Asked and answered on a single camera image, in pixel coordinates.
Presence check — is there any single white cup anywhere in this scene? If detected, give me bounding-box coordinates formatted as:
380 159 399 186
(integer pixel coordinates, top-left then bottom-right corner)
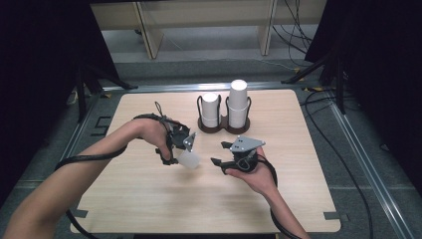
176 149 201 170

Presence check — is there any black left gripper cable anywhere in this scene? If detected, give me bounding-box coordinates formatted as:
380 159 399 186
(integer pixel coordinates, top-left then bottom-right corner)
54 101 182 239

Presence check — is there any long black floor cable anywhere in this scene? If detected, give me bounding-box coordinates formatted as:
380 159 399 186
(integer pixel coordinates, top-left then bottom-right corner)
303 88 374 239

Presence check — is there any tangle of black cables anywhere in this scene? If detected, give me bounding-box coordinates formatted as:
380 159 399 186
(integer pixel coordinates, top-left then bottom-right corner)
272 0 315 61

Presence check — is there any dark wooden cup holder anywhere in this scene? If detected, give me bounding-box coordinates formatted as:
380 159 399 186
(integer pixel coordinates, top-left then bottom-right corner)
196 94 252 135

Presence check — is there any black curtain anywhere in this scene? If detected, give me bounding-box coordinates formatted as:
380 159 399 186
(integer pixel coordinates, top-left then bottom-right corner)
305 0 422 187
0 0 117 200

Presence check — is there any person's left hand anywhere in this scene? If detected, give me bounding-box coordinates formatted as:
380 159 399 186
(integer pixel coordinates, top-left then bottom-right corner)
131 118 173 161

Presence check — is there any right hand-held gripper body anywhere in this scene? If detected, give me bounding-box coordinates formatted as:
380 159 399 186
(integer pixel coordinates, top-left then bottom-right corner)
229 134 267 173

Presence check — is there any stack of white paper cups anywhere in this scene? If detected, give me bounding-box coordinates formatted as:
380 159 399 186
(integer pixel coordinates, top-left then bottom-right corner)
201 93 222 128
227 79 249 129

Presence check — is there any pale background desk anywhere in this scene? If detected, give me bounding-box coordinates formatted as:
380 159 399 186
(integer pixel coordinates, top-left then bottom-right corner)
90 0 327 61

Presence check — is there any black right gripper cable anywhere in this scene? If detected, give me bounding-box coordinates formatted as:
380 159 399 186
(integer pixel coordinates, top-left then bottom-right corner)
258 155 302 239

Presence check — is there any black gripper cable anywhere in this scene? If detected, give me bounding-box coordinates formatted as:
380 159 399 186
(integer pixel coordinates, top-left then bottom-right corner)
258 155 302 239
54 101 182 239

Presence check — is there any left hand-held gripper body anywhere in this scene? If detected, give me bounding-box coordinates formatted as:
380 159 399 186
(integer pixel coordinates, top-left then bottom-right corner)
155 122 197 166

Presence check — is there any black metal stand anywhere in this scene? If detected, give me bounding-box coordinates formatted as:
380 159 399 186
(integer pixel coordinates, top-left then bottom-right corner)
74 63 138 123
281 49 347 116

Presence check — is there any person's right hand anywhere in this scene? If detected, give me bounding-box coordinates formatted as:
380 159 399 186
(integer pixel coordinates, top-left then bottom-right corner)
227 147 279 197

